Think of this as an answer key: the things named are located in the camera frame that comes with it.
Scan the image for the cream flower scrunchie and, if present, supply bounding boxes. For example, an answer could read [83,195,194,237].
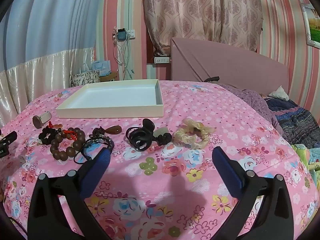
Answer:
[173,118,216,149]

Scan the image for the light blue gift bag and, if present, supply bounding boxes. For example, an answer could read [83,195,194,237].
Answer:
[92,60,112,77]

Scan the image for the dark beaded bracelet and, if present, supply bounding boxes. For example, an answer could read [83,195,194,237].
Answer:
[82,127,115,153]

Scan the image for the shallow white tray box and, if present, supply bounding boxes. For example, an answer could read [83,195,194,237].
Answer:
[55,79,164,118]

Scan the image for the beige patterned curtain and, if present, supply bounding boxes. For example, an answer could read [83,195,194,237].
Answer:
[142,0,264,55]

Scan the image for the framed wall picture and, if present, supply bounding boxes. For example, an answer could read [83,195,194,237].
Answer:
[300,3,320,48]

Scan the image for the wall socket with chargers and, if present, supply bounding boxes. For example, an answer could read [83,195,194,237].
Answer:
[112,27,137,42]

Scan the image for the green printed cloth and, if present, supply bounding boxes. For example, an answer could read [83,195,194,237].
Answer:
[291,144,320,180]

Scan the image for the brown watch with white strap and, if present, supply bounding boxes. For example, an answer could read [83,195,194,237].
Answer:
[32,112,52,129]

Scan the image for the black hair ties bundle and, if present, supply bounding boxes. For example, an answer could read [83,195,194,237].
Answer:
[125,119,157,152]

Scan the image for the dark patterned quilt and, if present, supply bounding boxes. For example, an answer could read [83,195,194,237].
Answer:
[262,97,320,150]

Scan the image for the white pillow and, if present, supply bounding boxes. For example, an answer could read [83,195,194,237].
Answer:
[268,85,289,101]

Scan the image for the brown wooden bead bracelet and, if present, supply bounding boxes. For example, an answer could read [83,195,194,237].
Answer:
[49,127,86,159]

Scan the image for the jade pendant with black cord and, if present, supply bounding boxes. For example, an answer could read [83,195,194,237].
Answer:
[152,129,173,146]

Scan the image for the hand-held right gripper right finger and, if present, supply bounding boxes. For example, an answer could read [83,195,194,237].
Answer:
[211,146,294,240]

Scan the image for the brown cardboard box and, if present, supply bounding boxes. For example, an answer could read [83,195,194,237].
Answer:
[100,72,118,82]

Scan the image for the cream satin curtain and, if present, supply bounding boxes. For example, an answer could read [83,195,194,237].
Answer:
[0,47,95,128]

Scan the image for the black and white patterned bag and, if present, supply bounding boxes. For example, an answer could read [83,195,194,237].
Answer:
[70,70,100,88]

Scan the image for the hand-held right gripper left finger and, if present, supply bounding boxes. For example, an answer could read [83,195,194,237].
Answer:
[27,147,111,240]

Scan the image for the purple dotted blanket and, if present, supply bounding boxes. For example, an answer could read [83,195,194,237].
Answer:
[220,84,283,133]

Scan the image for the black scrunchie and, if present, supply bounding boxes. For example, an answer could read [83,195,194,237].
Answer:
[38,126,62,145]

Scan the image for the light blue curtain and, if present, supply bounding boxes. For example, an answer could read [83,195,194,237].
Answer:
[0,0,108,73]

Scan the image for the thin black hair tie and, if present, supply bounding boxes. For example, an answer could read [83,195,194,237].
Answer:
[73,144,94,166]

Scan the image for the pink padded headboard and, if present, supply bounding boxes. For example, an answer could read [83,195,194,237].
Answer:
[171,37,289,94]

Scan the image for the amber teardrop pendant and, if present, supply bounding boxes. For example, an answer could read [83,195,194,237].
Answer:
[104,125,122,136]

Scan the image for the pink floral bedsheet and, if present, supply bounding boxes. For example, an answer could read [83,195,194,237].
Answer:
[0,80,315,240]

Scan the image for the white charging cables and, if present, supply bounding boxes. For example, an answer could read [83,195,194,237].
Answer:
[112,37,135,80]

